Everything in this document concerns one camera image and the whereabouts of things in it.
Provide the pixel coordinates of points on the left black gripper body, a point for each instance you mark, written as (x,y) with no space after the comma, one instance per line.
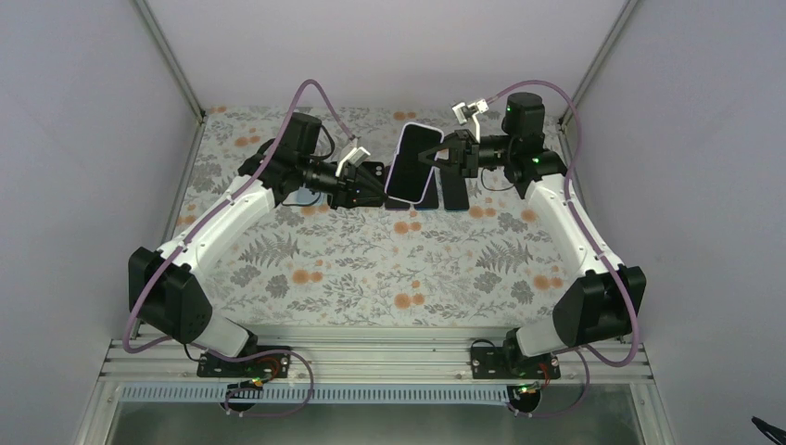
(342,186)

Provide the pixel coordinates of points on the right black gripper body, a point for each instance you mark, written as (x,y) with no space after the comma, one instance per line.
(469,155)

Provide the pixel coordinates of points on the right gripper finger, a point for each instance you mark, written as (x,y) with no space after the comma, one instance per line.
(444,151)
(445,166)

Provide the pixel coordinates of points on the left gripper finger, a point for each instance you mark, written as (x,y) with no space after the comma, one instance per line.
(367,200)
(366,183)

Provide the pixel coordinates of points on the purple smartphone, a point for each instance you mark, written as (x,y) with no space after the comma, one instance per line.
(393,204)

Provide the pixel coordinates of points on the black smartphone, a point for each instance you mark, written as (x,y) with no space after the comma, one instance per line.
(430,200)

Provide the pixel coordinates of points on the black phone case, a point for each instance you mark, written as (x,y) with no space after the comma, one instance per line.
(375,169)

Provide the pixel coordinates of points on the light-blue phone case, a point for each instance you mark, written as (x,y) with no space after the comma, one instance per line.
(304,198)

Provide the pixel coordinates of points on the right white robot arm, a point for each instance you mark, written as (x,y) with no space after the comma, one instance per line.
(604,296)

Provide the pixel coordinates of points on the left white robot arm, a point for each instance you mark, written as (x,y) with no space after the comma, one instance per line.
(164,283)

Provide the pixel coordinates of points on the floral patterned table mat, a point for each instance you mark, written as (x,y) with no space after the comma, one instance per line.
(494,264)

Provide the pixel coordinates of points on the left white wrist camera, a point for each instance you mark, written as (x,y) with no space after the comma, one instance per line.
(351,155)

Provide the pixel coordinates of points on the right aluminium frame post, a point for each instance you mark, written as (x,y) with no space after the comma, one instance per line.
(608,45)

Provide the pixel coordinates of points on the aluminium frame post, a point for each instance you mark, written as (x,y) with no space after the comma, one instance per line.
(150,21)
(608,45)

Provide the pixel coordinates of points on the aluminium mounting rail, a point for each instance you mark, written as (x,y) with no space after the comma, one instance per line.
(336,354)

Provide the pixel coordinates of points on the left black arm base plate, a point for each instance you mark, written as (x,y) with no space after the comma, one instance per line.
(273,365)

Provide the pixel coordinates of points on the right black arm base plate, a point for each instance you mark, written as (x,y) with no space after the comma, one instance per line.
(506,361)

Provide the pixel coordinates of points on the left aluminium frame post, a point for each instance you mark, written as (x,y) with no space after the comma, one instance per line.
(150,21)

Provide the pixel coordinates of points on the slotted grey cable duct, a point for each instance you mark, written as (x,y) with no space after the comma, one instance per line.
(322,393)

